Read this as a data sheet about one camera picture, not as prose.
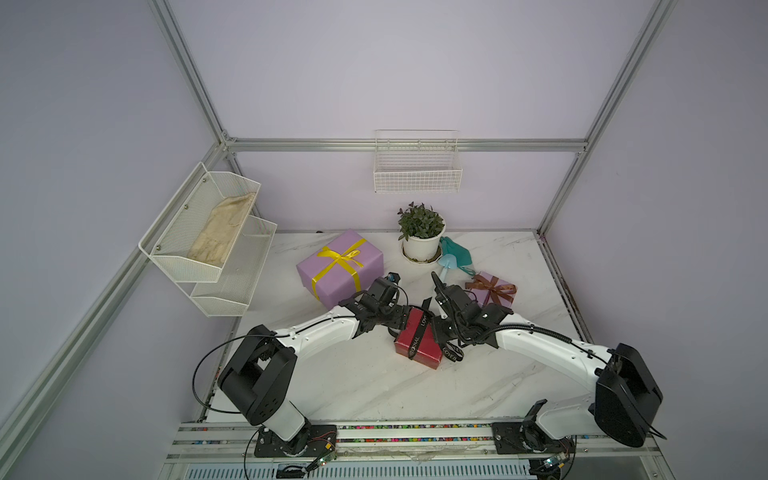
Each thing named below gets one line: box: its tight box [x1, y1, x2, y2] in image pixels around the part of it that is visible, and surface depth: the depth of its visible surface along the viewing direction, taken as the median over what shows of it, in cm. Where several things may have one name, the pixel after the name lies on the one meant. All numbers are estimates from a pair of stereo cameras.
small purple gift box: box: [471, 271, 518, 308], surface depth 95 cm
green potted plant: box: [397, 202, 445, 242], surface depth 102 cm
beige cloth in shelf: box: [187, 192, 256, 265], surface depth 81 cm
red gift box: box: [394, 307, 443, 370], surface depth 84 cm
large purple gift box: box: [296, 228, 385, 311], surface depth 96 cm
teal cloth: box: [440, 236, 476, 276], surface depth 114 cm
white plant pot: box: [401, 217, 447, 264], surface depth 112 cm
